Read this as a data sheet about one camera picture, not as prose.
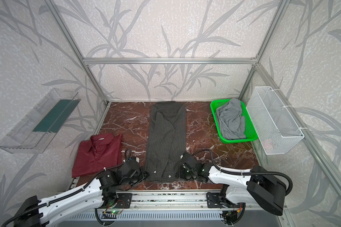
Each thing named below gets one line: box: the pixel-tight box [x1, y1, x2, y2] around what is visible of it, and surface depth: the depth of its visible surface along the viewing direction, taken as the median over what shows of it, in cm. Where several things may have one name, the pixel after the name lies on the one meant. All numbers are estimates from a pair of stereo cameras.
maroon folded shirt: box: [71, 133, 123, 178], surface depth 90 cm
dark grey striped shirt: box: [144, 101, 187, 182], surface depth 96 cm
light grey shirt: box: [215, 97, 247, 140], surface depth 106 cm
